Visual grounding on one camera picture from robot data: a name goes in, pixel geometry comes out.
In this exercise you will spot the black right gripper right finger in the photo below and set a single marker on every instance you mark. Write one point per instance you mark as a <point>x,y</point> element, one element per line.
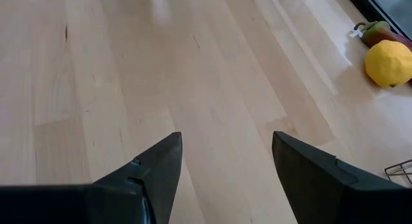
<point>309,192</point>

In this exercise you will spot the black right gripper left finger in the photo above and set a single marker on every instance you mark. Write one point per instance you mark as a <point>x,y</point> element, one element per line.
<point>154,185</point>

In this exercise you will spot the yellow lemon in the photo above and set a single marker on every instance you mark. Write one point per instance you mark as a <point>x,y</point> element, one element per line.
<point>387,63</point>

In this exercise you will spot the dark red chili pepper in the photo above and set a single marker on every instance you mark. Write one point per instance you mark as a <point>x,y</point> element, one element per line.
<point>380,32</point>

